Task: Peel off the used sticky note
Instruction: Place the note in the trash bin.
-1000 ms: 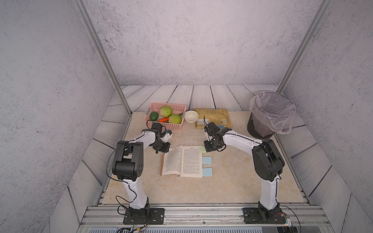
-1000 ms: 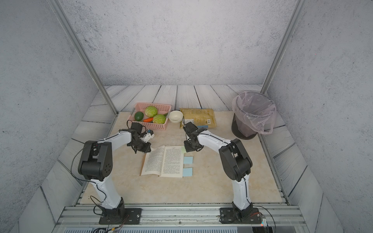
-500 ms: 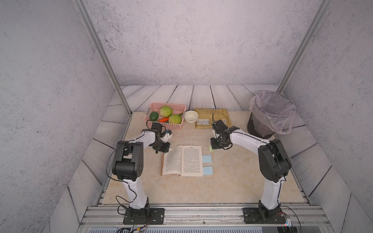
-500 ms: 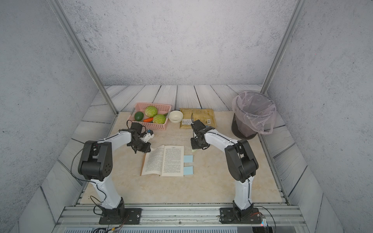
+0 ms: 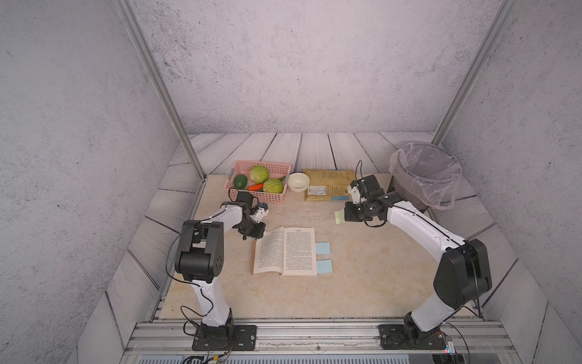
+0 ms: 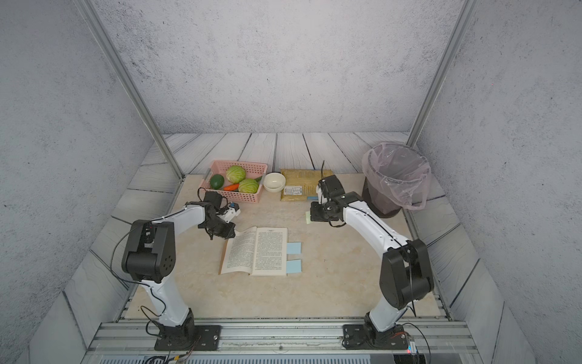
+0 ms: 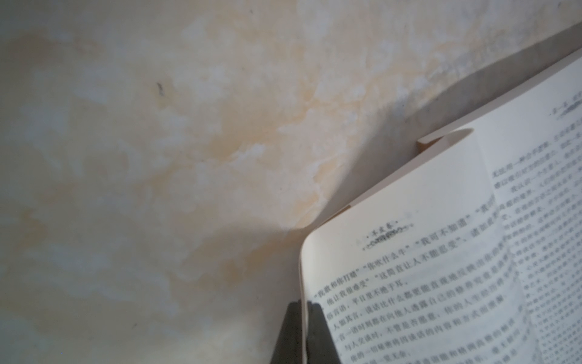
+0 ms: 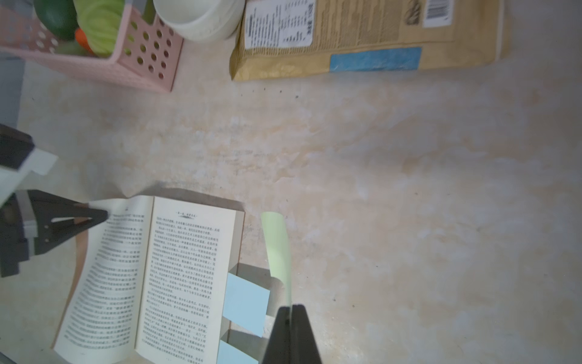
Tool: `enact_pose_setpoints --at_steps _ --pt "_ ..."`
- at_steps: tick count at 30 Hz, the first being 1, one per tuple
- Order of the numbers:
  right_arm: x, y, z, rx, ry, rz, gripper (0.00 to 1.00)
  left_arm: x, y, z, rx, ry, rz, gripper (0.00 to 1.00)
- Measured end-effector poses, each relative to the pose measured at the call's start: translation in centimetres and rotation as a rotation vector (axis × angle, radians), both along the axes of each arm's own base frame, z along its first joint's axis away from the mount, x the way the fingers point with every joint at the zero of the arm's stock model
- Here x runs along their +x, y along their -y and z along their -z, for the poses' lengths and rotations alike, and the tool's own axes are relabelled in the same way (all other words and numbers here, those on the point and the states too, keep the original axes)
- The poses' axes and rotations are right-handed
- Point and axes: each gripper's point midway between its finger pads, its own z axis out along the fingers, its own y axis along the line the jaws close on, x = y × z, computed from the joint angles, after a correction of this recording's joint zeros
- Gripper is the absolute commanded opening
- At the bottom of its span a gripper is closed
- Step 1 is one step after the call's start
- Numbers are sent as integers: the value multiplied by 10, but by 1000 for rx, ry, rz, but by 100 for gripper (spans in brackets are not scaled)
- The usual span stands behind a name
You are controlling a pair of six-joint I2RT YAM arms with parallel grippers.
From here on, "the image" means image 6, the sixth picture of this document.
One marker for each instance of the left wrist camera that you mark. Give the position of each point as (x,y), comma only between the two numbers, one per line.
(229,212)

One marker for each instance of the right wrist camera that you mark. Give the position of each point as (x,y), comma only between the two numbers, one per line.
(328,188)

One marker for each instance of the dark green avocado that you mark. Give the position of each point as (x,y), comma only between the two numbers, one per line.
(216,182)

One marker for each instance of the blue sticky note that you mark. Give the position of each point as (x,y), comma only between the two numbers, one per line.
(294,248)
(294,266)

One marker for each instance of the aluminium mounting rail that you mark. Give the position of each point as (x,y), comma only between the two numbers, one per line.
(305,340)

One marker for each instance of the yellow grain bag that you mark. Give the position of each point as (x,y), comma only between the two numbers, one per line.
(301,185)

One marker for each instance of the back green cabbage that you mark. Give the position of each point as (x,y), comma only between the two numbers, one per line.
(235,174)

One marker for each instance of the left aluminium frame post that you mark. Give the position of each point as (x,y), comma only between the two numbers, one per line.
(99,32)

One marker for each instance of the white ceramic bowl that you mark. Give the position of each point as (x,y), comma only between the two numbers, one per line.
(274,182)

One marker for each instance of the right aluminium frame post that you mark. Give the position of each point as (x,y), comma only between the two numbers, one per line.
(449,54)

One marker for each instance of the brown black paperback book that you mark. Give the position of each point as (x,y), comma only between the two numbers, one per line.
(258,251)

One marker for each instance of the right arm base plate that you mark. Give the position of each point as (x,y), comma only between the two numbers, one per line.
(365,337)

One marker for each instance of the black trash bin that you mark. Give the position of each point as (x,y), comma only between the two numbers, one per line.
(381,205)

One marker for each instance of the pink plastic basket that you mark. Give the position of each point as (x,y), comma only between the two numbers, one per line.
(254,170)

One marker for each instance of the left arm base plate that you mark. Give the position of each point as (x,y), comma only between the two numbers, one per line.
(197,337)

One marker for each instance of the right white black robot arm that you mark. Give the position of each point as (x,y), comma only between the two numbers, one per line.
(405,273)

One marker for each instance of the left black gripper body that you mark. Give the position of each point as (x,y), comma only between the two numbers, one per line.
(220,227)

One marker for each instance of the upper blue sticky note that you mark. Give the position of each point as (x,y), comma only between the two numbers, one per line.
(294,248)

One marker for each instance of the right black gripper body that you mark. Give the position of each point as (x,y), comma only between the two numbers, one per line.
(321,211)

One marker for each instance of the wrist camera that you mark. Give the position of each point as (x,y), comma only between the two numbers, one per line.
(328,188)
(229,212)

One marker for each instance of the front green cabbage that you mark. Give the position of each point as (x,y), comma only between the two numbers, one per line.
(248,186)

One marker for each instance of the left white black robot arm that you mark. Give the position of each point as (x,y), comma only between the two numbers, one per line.
(150,257)

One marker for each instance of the green cabbage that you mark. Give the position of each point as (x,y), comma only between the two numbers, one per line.
(248,186)
(235,174)

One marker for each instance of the lower blue sticky note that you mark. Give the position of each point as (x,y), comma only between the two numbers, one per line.
(294,266)

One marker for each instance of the aluminium frame post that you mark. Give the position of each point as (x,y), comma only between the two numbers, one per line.
(449,54)
(99,32)

